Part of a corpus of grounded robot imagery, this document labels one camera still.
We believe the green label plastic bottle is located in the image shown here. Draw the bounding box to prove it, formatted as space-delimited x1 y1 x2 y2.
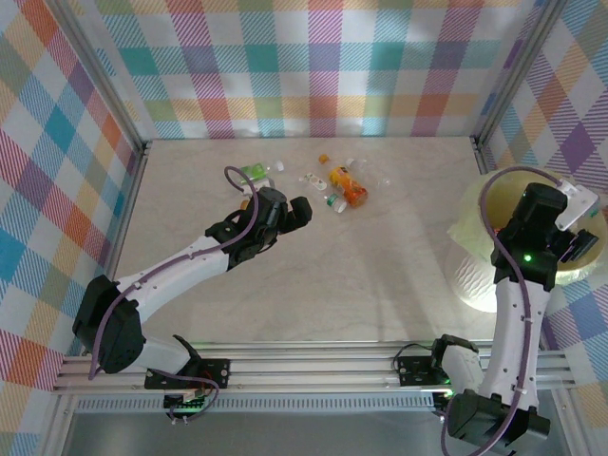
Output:
237 160 286 185

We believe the slotted grey cable duct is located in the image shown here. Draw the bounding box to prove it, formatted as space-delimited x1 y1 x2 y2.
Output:
70 397 438 415

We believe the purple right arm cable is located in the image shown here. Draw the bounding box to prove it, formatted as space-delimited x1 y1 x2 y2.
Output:
439 165 564 456

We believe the small controller board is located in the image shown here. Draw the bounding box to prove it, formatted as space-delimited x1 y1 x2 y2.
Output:
432 388 457 419
163 391 210 426

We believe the orange yellow label juice bottle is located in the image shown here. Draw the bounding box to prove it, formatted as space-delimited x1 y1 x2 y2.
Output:
328 163 370 209

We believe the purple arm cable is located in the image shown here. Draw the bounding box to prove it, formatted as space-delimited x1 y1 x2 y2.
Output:
88 164 262 425
439 165 564 456

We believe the aluminium front rail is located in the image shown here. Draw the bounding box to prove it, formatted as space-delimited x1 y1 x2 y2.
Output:
51 342 571 396

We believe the white green label bottle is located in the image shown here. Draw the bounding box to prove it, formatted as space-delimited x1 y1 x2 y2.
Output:
297 171 349 214

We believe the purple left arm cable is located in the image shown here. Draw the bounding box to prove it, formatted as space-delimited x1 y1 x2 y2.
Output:
88 164 262 425

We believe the white ribbed bin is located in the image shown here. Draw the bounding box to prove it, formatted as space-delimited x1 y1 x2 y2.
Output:
445 246 500 314

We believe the aluminium corner post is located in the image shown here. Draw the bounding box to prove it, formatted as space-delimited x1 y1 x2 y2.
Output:
45 0 154 161
472 0 569 148

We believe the clear unlabelled plastic bottle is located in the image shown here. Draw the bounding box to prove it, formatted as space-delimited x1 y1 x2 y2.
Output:
345 158 394 190

